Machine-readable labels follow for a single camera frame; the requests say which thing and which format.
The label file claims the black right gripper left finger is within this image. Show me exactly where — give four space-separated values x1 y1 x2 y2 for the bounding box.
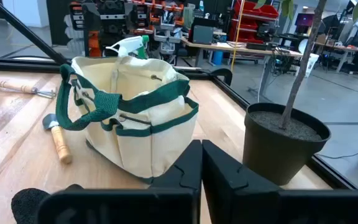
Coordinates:
37 139 203 224

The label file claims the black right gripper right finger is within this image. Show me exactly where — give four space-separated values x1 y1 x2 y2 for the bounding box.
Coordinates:
202 139 358 224

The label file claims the narrow trowel wooden handle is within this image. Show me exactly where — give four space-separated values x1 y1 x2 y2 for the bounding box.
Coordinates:
42 113 73 165

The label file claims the metal hand rake wooden handle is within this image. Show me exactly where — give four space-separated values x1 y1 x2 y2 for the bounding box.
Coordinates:
0 79 58 100

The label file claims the green plant in black pot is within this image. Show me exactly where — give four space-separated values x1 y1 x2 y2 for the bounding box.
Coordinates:
242 0 358 187

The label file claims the blue bin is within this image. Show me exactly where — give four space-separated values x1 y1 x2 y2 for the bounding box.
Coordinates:
212 50 224 66

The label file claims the light wooden desk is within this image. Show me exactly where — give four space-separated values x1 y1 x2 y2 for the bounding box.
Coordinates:
181 37 304 94

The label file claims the white bucket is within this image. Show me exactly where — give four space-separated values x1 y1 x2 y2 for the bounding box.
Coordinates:
305 52 319 78

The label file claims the green spray bottle white trigger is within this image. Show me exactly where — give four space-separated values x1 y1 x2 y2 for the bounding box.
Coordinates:
105 35 150 60

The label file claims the grey box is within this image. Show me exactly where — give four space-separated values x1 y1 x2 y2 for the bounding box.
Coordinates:
191 24 214 45

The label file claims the red storage bin shelf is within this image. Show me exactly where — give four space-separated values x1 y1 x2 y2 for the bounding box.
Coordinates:
228 0 280 44

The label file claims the orange black parts rack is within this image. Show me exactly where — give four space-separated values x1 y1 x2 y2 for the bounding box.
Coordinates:
69 0 186 58

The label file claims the purple screen monitor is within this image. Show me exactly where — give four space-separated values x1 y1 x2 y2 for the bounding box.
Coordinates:
294 12 315 27

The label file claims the black floor cable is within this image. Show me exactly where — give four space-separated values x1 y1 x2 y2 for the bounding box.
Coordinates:
317 151 358 160

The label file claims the yellow hanging cable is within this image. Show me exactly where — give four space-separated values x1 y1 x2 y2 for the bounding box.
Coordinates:
230 0 246 72

